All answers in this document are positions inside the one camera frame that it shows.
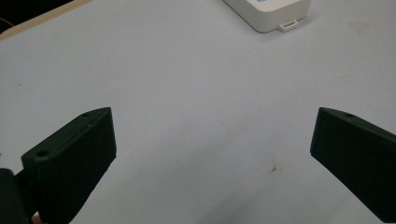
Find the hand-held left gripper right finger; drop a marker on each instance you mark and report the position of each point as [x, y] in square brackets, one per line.
[358, 155]

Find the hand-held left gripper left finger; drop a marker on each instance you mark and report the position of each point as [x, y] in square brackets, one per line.
[74, 161]

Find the white plastic box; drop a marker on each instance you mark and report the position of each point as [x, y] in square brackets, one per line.
[267, 12]

